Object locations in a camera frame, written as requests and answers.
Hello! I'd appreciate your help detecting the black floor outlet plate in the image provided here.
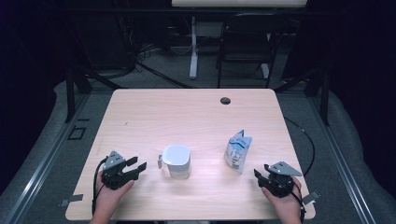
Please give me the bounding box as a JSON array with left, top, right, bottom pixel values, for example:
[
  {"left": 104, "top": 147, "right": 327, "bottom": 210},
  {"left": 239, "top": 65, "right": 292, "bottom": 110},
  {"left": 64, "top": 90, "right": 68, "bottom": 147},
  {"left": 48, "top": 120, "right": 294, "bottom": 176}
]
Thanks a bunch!
[{"left": 67, "top": 125, "right": 88, "bottom": 141}]

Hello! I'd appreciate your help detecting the person's left hand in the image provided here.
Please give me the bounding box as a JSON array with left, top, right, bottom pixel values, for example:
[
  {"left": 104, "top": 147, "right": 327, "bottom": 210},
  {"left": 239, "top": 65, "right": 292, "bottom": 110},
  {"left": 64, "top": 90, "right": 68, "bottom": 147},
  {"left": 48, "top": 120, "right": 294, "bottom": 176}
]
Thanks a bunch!
[{"left": 95, "top": 172, "right": 135, "bottom": 217}]

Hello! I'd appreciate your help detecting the person's right hand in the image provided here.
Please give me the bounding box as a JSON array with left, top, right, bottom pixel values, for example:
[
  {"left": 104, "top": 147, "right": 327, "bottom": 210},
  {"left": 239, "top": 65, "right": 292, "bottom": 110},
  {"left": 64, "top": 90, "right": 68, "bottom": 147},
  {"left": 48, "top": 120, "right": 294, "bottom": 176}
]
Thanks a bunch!
[{"left": 261, "top": 176, "right": 303, "bottom": 217}]

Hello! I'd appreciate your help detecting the metal floor rail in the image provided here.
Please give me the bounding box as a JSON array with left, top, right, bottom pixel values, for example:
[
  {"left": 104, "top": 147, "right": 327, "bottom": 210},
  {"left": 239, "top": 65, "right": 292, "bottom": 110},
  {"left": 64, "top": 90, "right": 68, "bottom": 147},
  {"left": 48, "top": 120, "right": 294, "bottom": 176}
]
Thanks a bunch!
[
  {"left": 307, "top": 95, "right": 378, "bottom": 224},
  {"left": 0, "top": 92, "right": 92, "bottom": 224}
]

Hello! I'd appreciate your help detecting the black floor cable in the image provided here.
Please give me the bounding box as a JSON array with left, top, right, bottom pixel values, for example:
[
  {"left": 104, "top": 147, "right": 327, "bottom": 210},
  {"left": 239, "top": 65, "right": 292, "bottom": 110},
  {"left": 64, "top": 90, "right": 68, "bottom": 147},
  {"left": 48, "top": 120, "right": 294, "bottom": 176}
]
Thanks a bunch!
[{"left": 283, "top": 116, "right": 317, "bottom": 177}]

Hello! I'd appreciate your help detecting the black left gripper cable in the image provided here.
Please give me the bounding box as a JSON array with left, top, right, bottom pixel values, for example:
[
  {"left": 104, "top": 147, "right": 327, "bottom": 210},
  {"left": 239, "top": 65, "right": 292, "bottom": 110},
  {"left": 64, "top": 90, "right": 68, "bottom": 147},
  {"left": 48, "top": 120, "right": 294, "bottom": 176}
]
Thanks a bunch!
[{"left": 92, "top": 157, "right": 108, "bottom": 217}]

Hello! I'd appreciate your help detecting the white and blue bag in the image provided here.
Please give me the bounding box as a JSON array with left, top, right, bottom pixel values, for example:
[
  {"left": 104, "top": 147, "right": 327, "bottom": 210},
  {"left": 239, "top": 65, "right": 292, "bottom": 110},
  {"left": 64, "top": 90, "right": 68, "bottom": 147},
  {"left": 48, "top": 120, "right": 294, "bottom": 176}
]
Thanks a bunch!
[{"left": 223, "top": 129, "right": 253, "bottom": 175}]

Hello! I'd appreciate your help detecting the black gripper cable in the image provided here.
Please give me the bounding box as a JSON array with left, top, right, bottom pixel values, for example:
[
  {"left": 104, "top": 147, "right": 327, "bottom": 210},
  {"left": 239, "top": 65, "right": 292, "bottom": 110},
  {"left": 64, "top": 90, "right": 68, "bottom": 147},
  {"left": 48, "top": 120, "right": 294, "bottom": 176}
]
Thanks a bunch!
[
  {"left": 92, "top": 157, "right": 108, "bottom": 217},
  {"left": 290, "top": 182, "right": 308, "bottom": 224}
]

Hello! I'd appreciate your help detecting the grey tape strip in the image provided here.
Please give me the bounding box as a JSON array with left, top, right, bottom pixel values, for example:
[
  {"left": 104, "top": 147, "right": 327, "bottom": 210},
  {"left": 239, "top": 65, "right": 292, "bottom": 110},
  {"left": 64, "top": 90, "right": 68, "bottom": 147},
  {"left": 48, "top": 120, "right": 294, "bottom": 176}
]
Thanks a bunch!
[
  {"left": 301, "top": 189, "right": 321, "bottom": 205},
  {"left": 59, "top": 193, "right": 85, "bottom": 208}
]

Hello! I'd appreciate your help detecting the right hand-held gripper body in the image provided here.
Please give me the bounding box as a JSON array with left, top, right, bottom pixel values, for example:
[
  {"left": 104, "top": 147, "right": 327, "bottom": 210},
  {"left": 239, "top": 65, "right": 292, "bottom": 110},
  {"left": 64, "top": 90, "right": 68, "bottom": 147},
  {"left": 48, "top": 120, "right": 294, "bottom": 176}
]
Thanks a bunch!
[{"left": 258, "top": 161, "right": 304, "bottom": 199}]

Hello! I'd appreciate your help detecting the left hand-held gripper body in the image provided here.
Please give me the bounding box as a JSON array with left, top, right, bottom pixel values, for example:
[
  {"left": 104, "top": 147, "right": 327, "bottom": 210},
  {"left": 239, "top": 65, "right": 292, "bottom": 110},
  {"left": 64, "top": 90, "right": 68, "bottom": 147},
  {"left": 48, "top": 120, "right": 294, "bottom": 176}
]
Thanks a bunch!
[{"left": 101, "top": 150, "right": 140, "bottom": 191}]

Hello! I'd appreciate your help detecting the black metal chair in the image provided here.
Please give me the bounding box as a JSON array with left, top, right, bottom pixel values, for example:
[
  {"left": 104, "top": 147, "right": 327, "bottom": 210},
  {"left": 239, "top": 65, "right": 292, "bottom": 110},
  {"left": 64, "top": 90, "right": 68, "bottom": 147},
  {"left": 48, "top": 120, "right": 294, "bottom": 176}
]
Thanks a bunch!
[{"left": 216, "top": 12, "right": 290, "bottom": 90}]

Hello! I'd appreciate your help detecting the bundle of dark cables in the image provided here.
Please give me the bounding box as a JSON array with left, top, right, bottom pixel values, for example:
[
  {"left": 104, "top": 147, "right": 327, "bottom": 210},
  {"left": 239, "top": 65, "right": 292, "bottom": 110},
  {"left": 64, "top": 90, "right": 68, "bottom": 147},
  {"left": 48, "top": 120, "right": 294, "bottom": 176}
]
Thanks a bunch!
[{"left": 116, "top": 12, "right": 163, "bottom": 74}]

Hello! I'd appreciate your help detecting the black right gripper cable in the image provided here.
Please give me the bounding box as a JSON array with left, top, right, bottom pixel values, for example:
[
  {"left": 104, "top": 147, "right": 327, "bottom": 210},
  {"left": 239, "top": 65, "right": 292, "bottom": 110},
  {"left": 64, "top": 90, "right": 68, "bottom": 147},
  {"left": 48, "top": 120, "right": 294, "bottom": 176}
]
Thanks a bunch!
[{"left": 290, "top": 182, "right": 308, "bottom": 224}]

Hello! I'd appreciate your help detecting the black metal stand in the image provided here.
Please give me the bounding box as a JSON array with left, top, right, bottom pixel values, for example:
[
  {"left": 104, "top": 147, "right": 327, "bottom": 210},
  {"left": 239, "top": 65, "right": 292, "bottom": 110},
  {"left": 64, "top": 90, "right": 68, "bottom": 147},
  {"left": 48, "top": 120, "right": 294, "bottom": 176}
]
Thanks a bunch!
[
  {"left": 63, "top": 60, "right": 126, "bottom": 124},
  {"left": 273, "top": 65, "right": 332, "bottom": 127}
]

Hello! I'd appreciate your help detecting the white desk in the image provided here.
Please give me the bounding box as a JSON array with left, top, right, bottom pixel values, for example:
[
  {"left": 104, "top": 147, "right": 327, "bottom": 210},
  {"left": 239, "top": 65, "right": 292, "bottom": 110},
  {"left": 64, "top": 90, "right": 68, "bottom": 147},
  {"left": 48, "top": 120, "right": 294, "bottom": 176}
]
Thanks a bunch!
[{"left": 171, "top": 0, "right": 308, "bottom": 80}]

